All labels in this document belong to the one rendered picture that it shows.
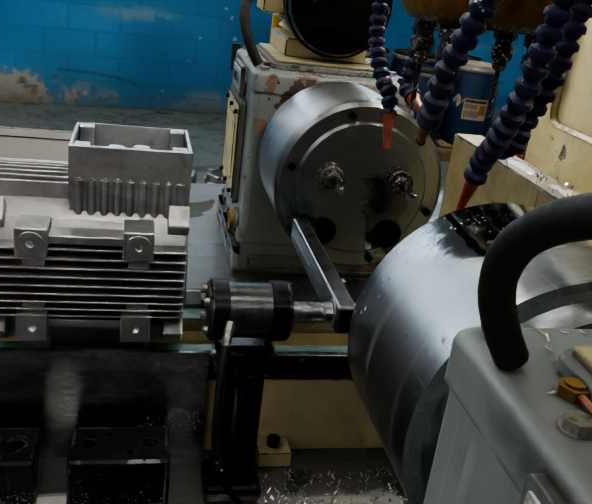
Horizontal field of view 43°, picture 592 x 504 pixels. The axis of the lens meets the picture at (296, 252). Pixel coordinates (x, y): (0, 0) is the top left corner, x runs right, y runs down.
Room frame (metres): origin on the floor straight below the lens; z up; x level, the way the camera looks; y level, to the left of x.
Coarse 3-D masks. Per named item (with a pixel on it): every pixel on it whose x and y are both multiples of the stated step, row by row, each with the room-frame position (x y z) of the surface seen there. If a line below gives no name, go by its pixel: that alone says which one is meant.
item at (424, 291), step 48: (432, 240) 0.57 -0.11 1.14; (480, 240) 0.54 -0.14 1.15; (384, 288) 0.56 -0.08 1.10; (432, 288) 0.51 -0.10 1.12; (528, 288) 0.46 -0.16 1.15; (576, 288) 0.46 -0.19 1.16; (384, 336) 0.52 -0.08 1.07; (432, 336) 0.47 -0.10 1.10; (384, 384) 0.49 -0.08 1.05; (432, 384) 0.44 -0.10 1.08; (384, 432) 0.48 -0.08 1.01; (432, 432) 0.43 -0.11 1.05
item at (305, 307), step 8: (296, 304) 0.66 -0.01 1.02; (304, 304) 0.66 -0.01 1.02; (312, 304) 0.66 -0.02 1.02; (320, 304) 0.67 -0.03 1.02; (296, 312) 0.65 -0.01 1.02; (304, 312) 0.66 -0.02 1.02; (312, 312) 0.66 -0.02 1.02; (320, 312) 0.66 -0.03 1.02; (296, 320) 0.66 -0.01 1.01; (304, 320) 0.66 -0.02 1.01; (312, 320) 0.66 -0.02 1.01; (320, 320) 0.66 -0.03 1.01
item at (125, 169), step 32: (96, 128) 0.79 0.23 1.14; (128, 128) 0.80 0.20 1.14; (160, 128) 0.81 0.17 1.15; (96, 160) 0.70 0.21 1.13; (128, 160) 0.71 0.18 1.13; (160, 160) 0.72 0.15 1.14; (192, 160) 0.72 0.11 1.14; (96, 192) 0.70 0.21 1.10; (128, 192) 0.71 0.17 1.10; (160, 192) 0.72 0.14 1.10
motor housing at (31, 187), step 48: (0, 192) 0.69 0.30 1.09; (48, 192) 0.70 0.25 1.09; (0, 240) 0.66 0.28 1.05; (48, 240) 0.66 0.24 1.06; (96, 240) 0.67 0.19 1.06; (0, 288) 0.65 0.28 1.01; (48, 288) 0.66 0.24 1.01; (96, 288) 0.67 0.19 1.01; (144, 288) 0.67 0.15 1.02; (96, 336) 0.70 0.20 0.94
